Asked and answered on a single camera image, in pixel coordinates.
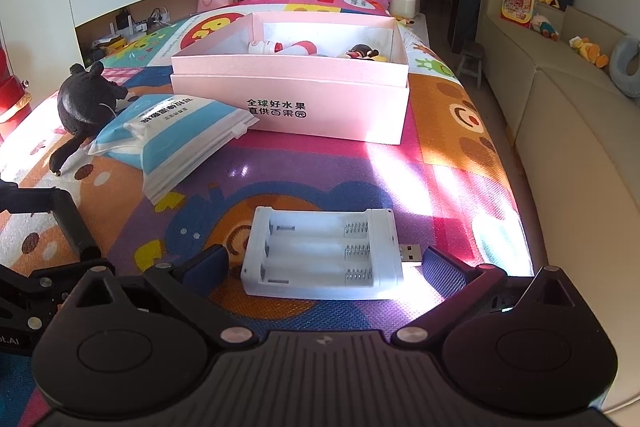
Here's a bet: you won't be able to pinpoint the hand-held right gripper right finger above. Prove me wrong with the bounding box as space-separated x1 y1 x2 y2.
392 246 586 348

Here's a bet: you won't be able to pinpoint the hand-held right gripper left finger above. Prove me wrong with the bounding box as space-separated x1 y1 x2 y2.
64 244 256 348

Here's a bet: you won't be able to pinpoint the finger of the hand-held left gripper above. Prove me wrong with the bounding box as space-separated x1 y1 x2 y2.
0 259 113 333
0 179 102 260

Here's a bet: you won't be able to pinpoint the white battery charger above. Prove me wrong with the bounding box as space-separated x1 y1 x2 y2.
240 206 425 303

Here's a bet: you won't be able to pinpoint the black plush toy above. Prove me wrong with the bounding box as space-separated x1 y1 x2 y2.
49 63 130 175

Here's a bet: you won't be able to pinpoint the blue white wipes packet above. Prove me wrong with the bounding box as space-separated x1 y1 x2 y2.
87 93 261 205

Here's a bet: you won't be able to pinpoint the pink cardboard box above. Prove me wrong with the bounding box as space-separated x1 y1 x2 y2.
170 11 411 145

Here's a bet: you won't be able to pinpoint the white foam rocket red fins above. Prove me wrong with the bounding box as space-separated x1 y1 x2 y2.
277 40 319 56

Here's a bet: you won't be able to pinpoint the red barrel decoration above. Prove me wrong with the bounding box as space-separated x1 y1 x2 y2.
0 47 33 142

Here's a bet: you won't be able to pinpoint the colourful cartoon play mat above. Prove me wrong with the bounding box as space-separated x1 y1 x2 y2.
0 0 533 408

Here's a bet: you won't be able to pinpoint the beige sofa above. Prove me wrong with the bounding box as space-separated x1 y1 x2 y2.
472 0 640 408

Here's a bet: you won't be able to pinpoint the small wooden stool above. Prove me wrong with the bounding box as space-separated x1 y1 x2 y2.
456 41 487 80

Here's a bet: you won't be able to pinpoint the orange duck plush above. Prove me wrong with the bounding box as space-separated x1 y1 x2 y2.
569 36 611 68

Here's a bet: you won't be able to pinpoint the cartoon doll plush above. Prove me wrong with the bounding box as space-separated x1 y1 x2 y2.
531 13 561 42

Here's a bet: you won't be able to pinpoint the white tissue box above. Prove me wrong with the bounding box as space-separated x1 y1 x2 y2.
389 0 420 18

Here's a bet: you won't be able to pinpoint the red cartoon bag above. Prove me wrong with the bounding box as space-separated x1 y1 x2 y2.
501 0 537 29

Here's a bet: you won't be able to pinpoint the grey neck pillow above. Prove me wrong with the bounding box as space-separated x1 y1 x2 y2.
609 34 640 98

